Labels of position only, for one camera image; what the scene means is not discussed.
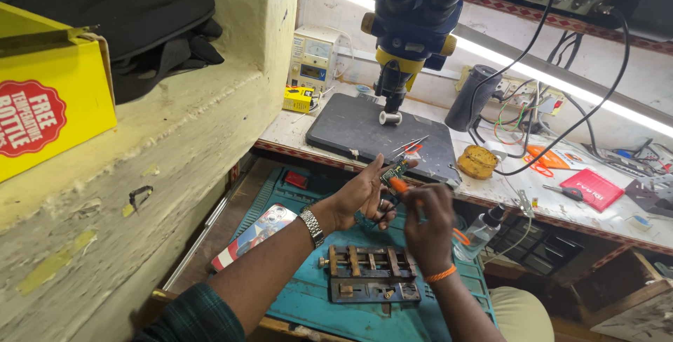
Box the metal tweezers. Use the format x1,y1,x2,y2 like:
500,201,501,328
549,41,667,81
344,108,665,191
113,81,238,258
390,135,430,156

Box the small red box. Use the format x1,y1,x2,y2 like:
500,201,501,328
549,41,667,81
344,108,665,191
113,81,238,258
284,170,309,190

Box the person's left hand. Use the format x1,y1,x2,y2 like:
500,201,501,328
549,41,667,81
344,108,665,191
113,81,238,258
326,154,419,231

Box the teal silicone work mat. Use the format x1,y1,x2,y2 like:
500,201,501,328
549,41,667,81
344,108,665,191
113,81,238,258
229,166,498,342

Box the smartphone with printed case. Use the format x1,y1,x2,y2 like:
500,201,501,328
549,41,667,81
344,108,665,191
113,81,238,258
211,203,298,273

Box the small yellow box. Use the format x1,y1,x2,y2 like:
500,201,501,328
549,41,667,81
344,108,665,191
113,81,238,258
283,86,315,114

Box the black cable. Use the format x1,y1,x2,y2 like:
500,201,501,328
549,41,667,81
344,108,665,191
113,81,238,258
467,0,631,176

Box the black bag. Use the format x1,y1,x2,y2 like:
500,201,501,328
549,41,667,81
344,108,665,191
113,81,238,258
0,0,225,105

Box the dark grey cylindrical speaker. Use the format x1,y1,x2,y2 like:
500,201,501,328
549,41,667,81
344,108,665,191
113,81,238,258
445,65,503,133

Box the white power strip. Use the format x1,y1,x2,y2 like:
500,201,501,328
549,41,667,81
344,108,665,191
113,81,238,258
455,65,567,116

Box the black parts organizer tray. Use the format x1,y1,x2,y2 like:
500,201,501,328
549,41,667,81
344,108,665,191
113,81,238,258
487,214,584,276

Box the white bench power supply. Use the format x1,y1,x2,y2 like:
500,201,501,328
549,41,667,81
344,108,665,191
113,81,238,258
287,25,342,93

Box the green phone circuit board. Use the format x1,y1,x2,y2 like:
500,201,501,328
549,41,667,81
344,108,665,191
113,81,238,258
380,160,410,196

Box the silver metal wristwatch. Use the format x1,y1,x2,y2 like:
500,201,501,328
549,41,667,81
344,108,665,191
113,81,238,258
299,208,326,249

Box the orange packet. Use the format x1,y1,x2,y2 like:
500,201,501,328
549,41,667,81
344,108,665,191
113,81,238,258
527,145,571,170

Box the person's right hand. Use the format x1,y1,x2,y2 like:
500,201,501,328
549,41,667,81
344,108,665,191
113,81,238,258
403,184,456,277

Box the clear plastic dispenser bottle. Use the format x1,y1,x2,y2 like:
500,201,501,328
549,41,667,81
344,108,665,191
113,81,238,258
453,203,507,263

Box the red packet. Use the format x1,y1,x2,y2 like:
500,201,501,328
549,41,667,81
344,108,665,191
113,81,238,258
559,168,625,213

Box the dark grey microscope base plate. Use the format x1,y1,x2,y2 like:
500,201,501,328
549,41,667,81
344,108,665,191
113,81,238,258
305,93,462,185

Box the orange thread wristband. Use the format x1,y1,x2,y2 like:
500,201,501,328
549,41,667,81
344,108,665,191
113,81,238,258
424,264,458,284

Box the blue yellow stereo microscope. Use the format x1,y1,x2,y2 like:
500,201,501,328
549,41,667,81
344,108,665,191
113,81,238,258
361,0,471,114

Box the person's leg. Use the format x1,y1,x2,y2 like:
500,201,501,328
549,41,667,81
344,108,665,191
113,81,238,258
489,286,556,342

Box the metal circuit board holder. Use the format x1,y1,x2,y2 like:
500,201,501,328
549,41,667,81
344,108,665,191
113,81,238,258
319,245,422,304

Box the bundle of coloured wires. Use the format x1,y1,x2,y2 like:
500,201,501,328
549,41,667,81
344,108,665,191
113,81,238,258
493,95,548,147

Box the yellow cardboard box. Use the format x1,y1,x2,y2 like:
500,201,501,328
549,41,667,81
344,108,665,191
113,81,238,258
0,1,118,183

